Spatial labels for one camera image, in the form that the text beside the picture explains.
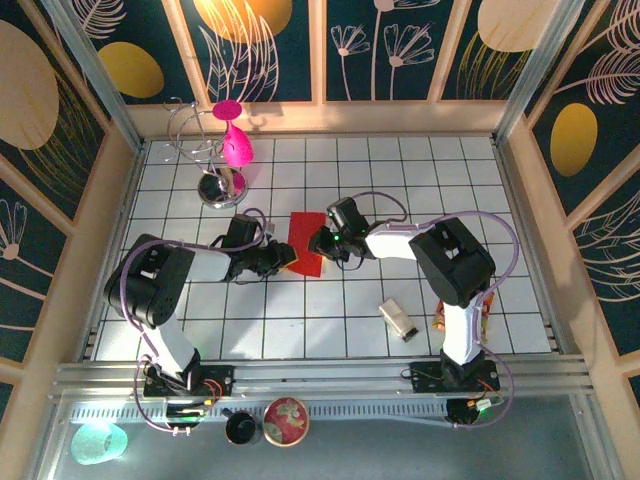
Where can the red cloth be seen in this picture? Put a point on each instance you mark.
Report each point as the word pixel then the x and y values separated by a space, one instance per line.
pixel 305 240

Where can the black mug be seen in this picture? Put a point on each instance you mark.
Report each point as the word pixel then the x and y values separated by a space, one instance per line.
pixel 242 429

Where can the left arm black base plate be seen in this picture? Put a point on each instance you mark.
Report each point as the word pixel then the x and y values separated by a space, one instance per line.
pixel 220 375

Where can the small beige box device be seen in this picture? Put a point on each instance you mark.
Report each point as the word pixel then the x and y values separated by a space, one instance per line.
pixel 395 315

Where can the pink wine glass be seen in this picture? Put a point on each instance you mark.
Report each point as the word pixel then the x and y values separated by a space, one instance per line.
pixel 235 147

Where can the teal plastic cup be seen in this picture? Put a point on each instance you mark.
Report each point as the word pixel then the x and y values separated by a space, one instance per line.
pixel 97 444

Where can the aluminium frame post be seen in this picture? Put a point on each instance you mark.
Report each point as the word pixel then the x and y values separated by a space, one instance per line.
pixel 95 75
pixel 534 75

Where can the red round patterned tin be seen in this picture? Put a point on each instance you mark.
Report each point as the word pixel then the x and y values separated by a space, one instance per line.
pixel 286 421

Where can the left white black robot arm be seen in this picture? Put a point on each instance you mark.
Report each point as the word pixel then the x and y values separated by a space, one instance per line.
pixel 172 345

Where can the small electronics module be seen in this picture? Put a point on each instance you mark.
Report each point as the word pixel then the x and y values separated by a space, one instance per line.
pixel 187 413
pixel 462 412

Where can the aluminium mounting rail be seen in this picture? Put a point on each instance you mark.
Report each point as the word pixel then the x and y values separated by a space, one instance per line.
pixel 320 375

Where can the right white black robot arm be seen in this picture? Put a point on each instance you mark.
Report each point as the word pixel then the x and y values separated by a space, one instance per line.
pixel 460 335

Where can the colourful fruit candy bag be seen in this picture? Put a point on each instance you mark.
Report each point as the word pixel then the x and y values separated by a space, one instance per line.
pixel 439 317

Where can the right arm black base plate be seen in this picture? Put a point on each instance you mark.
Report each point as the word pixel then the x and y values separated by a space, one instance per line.
pixel 425 377

